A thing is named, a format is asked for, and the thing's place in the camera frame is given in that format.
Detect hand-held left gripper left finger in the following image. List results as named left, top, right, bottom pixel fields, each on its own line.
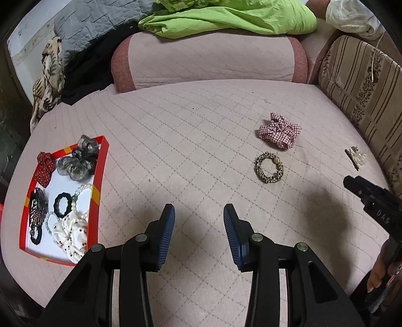
left=36, top=204, right=176, bottom=327

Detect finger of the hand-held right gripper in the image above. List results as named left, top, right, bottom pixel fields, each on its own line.
left=343, top=175, right=382, bottom=205

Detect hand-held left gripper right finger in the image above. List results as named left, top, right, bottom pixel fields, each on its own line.
left=223, top=204, right=368, bottom=327

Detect small hair clips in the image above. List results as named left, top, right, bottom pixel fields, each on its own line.
left=344, top=146, right=367, bottom=171

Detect leopard print scrunchie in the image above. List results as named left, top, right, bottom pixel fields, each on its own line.
left=254, top=152, right=285, bottom=183

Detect white dotted scrunchie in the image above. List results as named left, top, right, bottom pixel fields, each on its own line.
left=52, top=211, right=89, bottom=264

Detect pearl bracelet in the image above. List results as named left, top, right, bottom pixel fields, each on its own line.
left=72, top=184, right=95, bottom=221

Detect red checked scrunchie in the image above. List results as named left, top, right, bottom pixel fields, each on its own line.
left=258, top=112, right=302, bottom=149

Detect grey sheer scrunchie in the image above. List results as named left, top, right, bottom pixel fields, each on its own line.
left=57, top=135, right=100, bottom=181

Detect pale green bead bracelet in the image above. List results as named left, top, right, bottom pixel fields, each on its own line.
left=44, top=211, right=62, bottom=235

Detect red box lid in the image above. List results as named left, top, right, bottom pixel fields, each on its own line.
left=19, top=136, right=110, bottom=267

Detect black beaded scrunchie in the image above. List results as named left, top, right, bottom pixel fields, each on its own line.
left=29, top=188, right=49, bottom=233

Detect red dotted scrunchie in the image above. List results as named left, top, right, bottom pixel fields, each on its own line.
left=34, top=151, right=55, bottom=188

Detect person's right hand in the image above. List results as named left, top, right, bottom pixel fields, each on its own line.
left=366, top=242, right=402, bottom=293

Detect striped sofa cushion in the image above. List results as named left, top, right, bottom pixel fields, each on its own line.
left=317, top=34, right=402, bottom=192

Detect white crumpled cloth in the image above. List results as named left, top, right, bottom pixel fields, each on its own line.
left=326, top=0, right=387, bottom=41

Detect pink bolster cushion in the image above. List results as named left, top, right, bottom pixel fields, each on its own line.
left=111, top=28, right=308, bottom=94

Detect black cloth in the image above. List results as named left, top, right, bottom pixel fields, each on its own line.
left=61, top=22, right=145, bottom=106

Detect brown cushion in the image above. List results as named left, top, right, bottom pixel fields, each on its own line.
left=306, top=0, right=330, bottom=19

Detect animal print cloth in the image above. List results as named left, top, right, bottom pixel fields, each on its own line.
left=30, top=35, right=66, bottom=133

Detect green blanket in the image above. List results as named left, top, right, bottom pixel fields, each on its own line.
left=138, top=0, right=317, bottom=39

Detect grey quilted pillow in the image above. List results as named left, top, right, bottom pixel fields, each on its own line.
left=53, top=0, right=158, bottom=63

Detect white string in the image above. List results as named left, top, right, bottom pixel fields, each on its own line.
left=371, top=31, right=385, bottom=83

